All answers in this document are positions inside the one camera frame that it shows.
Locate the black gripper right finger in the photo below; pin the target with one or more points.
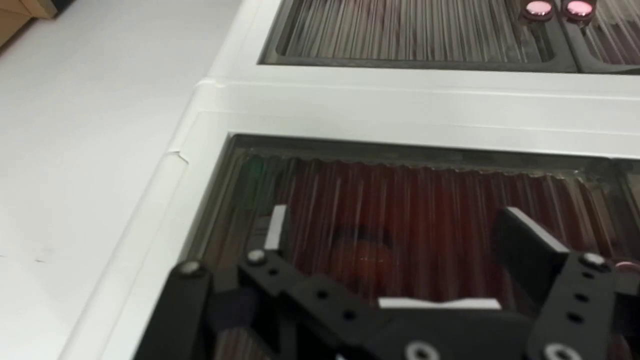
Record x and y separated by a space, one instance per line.
533 247

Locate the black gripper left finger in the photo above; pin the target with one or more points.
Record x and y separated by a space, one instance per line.
274 230

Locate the dark slatted metal tray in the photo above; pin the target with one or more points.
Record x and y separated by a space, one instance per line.
413 201

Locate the dark translucent cupboard door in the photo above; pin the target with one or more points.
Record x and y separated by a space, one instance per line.
613 47
635 213

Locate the white cupboard unit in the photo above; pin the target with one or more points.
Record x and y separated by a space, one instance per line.
401 120
241 41

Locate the upper dark slatted tray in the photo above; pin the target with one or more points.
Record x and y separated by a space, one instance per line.
401 33

